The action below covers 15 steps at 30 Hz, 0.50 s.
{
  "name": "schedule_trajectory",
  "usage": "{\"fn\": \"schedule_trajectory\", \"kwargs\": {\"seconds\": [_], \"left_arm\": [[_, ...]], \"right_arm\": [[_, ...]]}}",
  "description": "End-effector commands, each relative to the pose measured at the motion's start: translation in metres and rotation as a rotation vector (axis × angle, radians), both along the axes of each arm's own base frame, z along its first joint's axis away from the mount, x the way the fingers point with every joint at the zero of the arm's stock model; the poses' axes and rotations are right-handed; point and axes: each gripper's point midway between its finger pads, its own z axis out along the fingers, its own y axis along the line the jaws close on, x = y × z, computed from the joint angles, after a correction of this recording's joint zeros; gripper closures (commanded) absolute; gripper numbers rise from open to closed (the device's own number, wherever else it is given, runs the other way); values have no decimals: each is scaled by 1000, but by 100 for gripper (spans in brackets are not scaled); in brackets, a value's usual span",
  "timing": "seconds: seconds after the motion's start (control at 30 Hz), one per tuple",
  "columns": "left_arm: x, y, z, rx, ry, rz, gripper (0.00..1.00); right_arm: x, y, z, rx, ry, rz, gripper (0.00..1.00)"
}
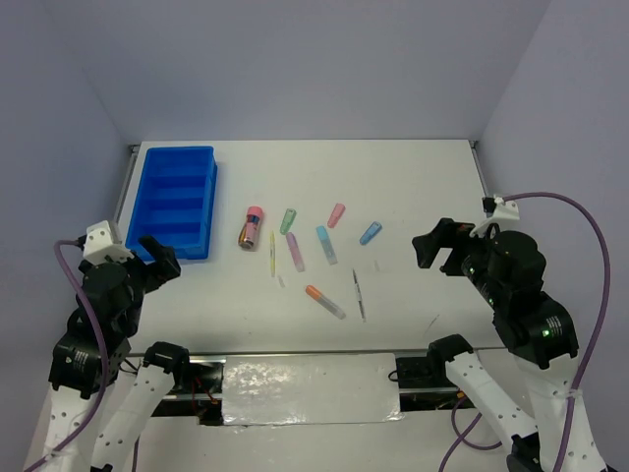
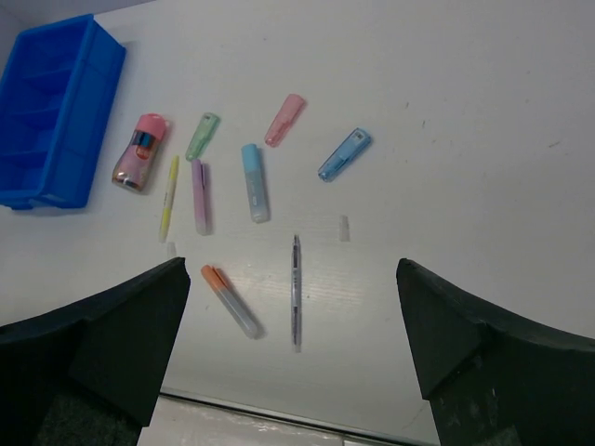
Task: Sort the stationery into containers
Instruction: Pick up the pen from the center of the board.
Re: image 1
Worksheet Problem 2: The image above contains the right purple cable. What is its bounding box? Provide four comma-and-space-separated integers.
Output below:
436, 191, 611, 472

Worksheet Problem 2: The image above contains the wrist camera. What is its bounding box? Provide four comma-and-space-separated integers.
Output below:
83, 220, 133, 266
480, 196, 520, 229

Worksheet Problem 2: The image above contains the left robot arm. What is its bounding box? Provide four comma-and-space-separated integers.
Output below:
30, 229, 193, 471

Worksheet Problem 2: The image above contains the orange highlighter pen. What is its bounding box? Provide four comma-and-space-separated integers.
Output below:
305, 285, 346, 320

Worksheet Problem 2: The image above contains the thin yellow pen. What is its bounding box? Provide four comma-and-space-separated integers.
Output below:
269, 231, 276, 277

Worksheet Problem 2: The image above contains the blue translucent cap case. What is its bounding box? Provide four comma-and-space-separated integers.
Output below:
359, 221, 382, 246

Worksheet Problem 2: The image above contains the thin black white pen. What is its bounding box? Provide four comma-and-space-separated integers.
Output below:
352, 268, 367, 323

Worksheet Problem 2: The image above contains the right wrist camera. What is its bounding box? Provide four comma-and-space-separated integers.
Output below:
480, 196, 520, 229

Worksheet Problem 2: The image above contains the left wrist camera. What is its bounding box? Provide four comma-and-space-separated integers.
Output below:
83, 220, 133, 266

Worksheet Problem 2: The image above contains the purple highlighter pen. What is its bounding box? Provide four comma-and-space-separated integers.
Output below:
286, 232, 305, 272

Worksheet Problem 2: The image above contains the blue highlighter pen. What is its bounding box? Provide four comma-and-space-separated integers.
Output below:
315, 225, 338, 266

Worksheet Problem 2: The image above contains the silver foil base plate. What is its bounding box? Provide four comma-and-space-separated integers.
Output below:
130, 349, 492, 427

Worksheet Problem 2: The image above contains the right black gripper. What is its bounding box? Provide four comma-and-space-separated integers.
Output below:
410, 212, 504, 302

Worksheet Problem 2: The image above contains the pink translucent cap case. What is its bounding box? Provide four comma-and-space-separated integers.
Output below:
327, 203, 346, 228

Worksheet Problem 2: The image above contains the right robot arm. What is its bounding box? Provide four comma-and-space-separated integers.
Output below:
412, 218, 607, 471

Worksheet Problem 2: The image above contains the blue compartment tray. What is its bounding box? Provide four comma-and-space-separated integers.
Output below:
126, 147, 217, 262

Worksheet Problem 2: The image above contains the green translucent cap case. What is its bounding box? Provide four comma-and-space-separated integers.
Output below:
279, 207, 297, 235

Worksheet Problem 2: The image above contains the pink capped glue bottle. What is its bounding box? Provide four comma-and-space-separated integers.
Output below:
238, 206, 263, 251

